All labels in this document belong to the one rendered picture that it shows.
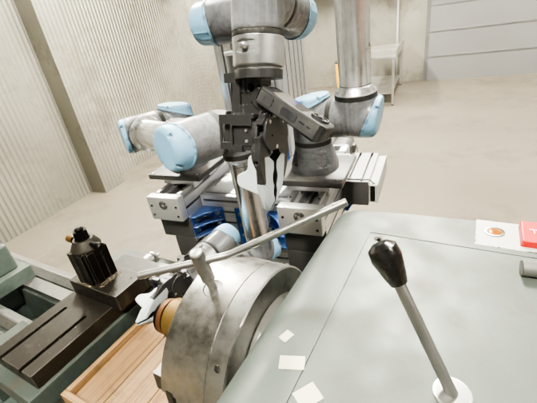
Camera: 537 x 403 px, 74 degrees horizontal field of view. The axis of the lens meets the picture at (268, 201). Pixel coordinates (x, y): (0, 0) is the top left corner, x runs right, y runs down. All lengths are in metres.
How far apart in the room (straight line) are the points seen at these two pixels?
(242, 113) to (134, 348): 0.74
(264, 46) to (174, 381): 0.51
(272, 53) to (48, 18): 4.06
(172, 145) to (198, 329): 0.43
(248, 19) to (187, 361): 0.50
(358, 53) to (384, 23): 7.26
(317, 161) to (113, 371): 0.79
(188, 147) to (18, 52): 3.77
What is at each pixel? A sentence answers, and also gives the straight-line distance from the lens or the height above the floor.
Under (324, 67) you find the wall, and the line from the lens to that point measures 8.55.
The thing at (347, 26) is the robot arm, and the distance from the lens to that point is 0.98.
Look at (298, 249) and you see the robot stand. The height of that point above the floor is 0.95.
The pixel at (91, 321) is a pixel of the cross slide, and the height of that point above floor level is 0.97.
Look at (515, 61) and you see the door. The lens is 8.36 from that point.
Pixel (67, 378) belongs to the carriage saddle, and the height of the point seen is 0.90.
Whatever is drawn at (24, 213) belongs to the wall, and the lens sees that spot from 4.43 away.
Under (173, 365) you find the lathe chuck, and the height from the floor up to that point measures 1.16.
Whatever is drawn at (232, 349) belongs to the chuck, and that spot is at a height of 1.20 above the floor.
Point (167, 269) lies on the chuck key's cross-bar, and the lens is 0.57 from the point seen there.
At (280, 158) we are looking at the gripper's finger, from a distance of 0.56.
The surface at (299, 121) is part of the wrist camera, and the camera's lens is 0.49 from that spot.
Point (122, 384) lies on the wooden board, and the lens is 1.02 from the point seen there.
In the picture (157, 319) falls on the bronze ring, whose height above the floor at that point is 1.10.
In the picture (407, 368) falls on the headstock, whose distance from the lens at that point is 0.45.
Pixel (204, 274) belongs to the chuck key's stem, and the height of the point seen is 1.28.
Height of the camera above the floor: 1.61
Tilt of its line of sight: 27 degrees down
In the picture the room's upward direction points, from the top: 9 degrees counter-clockwise
